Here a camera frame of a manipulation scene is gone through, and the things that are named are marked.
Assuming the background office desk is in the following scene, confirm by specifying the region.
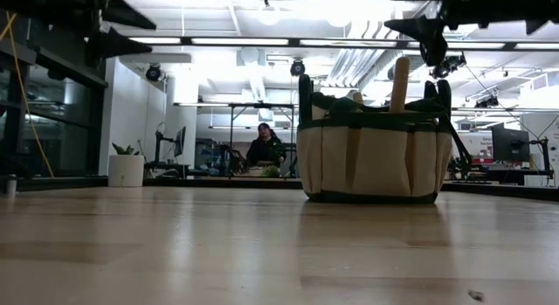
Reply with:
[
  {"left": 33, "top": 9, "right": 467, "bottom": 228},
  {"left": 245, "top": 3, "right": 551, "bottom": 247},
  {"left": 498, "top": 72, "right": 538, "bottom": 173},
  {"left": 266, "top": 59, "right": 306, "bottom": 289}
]
[
  {"left": 469, "top": 163, "right": 556, "bottom": 187},
  {"left": 143, "top": 162, "right": 191, "bottom": 179}
]

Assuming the yellow hanging cable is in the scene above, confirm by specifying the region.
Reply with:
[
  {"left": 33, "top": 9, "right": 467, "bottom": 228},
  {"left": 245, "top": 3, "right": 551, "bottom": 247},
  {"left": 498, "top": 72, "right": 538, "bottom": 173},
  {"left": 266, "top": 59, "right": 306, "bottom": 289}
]
[{"left": 0, "top": 11, "right": 55, "bottom": 178}]

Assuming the black aluminium table frame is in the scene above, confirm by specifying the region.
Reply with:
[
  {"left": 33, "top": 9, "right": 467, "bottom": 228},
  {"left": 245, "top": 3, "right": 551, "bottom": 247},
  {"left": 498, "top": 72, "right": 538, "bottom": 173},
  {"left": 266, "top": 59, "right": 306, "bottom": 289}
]
[{"left": 0, "top": 176, "right": 559, "bottom": 202}]

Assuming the long LED light bar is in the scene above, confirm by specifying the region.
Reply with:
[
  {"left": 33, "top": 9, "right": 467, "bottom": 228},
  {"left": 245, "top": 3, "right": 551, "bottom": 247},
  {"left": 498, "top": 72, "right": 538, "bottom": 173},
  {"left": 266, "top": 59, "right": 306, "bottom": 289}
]
[{"left": 128, "top": 35, "right": 559, "bottom": 52}]

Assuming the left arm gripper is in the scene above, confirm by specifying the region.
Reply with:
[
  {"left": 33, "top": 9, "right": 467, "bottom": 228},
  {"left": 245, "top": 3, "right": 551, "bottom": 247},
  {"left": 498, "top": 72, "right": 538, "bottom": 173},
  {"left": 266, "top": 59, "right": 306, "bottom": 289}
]
[{"left": 43, "top": 0, "right": 157, "bottom": 66}]

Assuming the small grey cylinder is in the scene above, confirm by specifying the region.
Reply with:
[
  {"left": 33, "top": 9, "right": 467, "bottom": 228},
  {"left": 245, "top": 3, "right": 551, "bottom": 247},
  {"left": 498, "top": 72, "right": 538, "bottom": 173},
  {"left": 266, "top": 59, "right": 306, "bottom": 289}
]
[{"left": 3, "top": 173, "right": 18, "bottom": 198}]

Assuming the black metal table stand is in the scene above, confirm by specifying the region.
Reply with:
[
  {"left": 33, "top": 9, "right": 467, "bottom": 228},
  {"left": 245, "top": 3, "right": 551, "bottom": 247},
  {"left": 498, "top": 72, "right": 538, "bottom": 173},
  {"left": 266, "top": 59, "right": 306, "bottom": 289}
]
[{"left": 229, "top": 102, "right": 299, "bottom": 177}]

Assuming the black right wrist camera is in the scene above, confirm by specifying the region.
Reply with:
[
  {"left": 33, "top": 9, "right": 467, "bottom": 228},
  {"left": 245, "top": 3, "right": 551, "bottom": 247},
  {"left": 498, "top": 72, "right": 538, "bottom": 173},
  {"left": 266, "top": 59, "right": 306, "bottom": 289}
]
[{"left": 419, "top": 33, "right": 449, "bottom": 68}]

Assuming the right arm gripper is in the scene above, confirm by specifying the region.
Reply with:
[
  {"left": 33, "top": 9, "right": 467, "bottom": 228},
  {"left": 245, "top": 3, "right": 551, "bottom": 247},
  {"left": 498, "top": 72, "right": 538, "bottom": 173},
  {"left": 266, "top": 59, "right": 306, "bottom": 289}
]
[{"left": 383, "top": 0, "right": 491, "bottom": 43}]

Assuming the black computer monitor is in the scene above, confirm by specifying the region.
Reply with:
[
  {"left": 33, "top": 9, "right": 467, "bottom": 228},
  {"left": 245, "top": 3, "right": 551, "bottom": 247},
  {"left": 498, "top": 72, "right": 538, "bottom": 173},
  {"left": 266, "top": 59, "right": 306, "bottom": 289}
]
[
  {"left": 491, "top": 122, "right": 532, "bottom": 164},
  {"left": 173, "top": 125, "right": 188, "bottom": 158}
]

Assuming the small white potted plant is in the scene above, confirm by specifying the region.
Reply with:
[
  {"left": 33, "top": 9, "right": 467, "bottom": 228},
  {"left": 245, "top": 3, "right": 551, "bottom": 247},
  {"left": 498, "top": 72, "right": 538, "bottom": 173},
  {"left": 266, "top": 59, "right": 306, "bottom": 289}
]
[{"left": 107, "top": 142, "right": 146, "bottom": 188}]

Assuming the beige green gardening tool bag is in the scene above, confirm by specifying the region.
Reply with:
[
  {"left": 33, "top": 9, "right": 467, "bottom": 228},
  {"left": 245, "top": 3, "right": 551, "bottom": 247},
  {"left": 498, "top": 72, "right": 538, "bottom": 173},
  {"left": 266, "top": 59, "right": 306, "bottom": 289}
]
[{"left": 295, "top": 73, "right": 473, "bottom": 205}]

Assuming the three-prong rake wooden handle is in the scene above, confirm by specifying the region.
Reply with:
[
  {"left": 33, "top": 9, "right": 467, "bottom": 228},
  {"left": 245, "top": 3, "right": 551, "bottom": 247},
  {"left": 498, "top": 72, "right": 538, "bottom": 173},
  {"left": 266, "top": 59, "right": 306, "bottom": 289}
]
[{"left": 390, "top": 55, "right": 412, "bottom": 114}]

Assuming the person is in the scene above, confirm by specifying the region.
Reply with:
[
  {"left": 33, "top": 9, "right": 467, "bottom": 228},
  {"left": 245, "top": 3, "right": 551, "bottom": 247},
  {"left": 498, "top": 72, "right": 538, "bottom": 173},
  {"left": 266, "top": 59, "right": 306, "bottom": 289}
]
[{"left": 245, "top": 122, "right": 288, "bottom": 169}]

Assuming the black stage light cluster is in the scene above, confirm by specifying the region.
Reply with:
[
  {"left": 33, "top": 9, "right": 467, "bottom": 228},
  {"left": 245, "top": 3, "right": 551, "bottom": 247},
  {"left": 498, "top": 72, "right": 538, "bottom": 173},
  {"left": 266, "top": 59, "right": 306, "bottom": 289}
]
[
  {"left": 430, "top": 52, "right": 467, "bottom": 80},
  {"left": 474, "top": 94, "right": 500, "bottom": 109}
]

